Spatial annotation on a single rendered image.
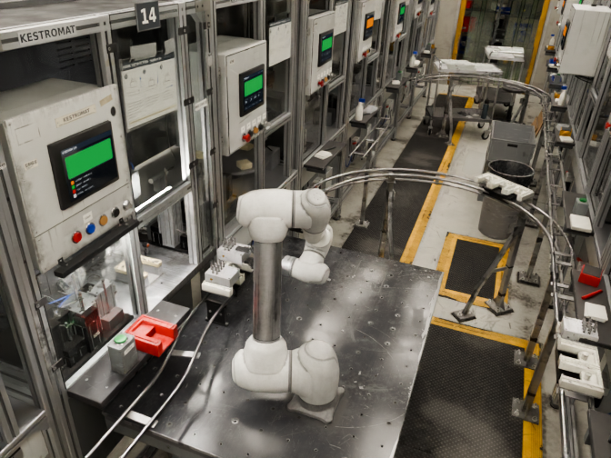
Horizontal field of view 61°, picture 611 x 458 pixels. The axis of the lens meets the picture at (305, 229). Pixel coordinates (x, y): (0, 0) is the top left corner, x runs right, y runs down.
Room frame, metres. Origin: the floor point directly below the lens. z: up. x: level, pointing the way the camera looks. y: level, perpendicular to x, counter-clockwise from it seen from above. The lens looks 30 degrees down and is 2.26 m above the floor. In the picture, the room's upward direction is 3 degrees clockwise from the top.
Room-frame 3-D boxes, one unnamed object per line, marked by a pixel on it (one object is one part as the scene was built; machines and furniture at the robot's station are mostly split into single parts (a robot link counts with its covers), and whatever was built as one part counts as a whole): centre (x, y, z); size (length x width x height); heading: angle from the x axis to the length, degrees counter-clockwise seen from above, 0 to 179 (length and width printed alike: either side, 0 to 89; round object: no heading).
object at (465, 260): (3.48, -1.36, 0.01); 1.00 x 0.55 x 0.01; 160
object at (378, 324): (1.86, -0.02, 0.66); 1.50 x 1.06 x 0.04; 160
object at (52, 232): (1.46, 0.79, 1.60); 0.42 x 0.29 x 0.46; 160
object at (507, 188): (3.16, -1.30, 0.84); 0.37 x 0.14 x 0.10; 38
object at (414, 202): (6.06, -1.47, 0.01); 5.85 x 0.59 x 0.01; 160
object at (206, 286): (2.04, 0.33, 0.84); 0.36 x 0.14 x 0.10; 160
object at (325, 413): (1.45, -0.08, 0.71); 0.22 x 0.18 x 0.06; 160
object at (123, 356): (1.34, 0.62, 0.97); 0.08 x 0.08 x 0.12; 70
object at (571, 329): (1.66, -1.13, 0.92); 0.13 x 0.10 x 0.09; 70
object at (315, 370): (1.43, -0.06, 0.85); 0.18 x 0.16 x 0.22; 92
